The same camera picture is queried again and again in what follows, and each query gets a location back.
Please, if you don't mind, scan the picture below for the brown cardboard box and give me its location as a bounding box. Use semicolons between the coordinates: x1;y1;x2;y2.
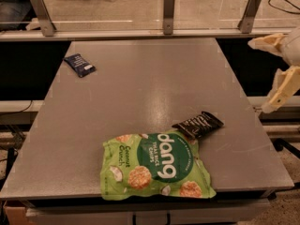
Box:
4;201;36;225

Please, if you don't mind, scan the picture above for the blue snack bar wrapper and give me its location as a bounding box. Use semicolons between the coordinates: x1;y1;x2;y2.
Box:
64;53;96;78

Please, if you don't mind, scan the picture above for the middle metal bracket post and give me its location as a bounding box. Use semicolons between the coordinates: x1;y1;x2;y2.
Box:
163;0;175;35

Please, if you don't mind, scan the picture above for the glass barrier panel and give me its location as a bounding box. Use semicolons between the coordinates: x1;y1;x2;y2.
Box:
0;0;300;33

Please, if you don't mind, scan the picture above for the black cable on floor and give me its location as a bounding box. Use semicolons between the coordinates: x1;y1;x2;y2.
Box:
265;0;300;16

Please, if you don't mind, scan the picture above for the right metal bracket post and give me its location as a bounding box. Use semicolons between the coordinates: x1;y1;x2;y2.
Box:
238;0;262;34

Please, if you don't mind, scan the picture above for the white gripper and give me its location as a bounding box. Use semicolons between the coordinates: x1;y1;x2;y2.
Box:
247;27;300;113

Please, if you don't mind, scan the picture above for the metal bracket post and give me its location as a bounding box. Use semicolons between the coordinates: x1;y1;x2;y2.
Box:
238;0;262;34
163;0;175;35
30;0;56;37

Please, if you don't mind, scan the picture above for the black rxbar chocolate bar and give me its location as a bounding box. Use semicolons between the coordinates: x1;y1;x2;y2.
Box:
172;112;224;139

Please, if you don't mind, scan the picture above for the left metal bracket post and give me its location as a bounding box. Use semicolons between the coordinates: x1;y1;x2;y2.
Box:
30;0;56;37

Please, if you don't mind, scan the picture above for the green rice chip bag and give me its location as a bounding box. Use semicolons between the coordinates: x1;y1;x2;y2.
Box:
100;130;216;201

